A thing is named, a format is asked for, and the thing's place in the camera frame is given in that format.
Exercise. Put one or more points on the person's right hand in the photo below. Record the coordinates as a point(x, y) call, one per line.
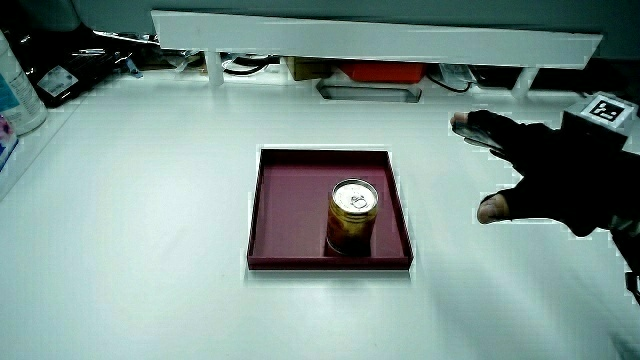
point(560, 175)

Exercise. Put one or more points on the gold red bull can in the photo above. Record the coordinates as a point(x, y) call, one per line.
point(351, 225)

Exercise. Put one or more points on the dark red square plate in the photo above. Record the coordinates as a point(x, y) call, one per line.
point(290, 210)

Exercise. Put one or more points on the orange box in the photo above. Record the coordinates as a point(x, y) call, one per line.
point(382, 71)

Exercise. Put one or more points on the grey flat tray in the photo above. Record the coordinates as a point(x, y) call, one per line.
point(330, 91)

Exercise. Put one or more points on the white desk shelf riser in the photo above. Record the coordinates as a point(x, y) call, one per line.
point(350, 40)

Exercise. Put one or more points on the brown cardboard box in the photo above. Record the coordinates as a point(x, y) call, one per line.
point(307, 68)

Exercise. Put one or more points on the black bag with white label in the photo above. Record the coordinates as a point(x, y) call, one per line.
point(75, 60)

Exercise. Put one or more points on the white plastic bottle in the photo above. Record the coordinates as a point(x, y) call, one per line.
point(20, 100)

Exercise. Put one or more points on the colourful printed packet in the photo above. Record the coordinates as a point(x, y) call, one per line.
point(5, 142)

